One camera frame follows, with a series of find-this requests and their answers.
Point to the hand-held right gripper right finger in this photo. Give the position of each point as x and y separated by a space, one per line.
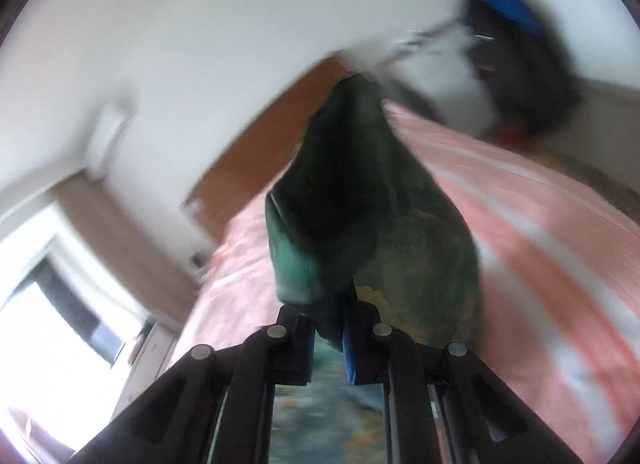
350 349

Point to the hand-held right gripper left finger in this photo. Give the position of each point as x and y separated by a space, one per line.
292 344

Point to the green patterned cloth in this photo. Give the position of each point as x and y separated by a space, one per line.
370 204

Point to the small white heater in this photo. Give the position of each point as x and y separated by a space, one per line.
196 260

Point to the wooden headboard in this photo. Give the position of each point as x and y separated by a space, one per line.
250 163

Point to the beige curtain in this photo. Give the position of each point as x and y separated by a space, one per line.
125 244

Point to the pink striped bed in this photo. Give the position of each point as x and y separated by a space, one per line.
525 244

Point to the window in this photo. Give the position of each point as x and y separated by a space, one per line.
45 334

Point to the white desk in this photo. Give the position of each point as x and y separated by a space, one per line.
435 73

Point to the black jacket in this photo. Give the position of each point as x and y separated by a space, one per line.
525 73

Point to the blue garment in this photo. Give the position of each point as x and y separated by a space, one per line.
502 1

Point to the white wall unit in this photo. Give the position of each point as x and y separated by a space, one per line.
107 138

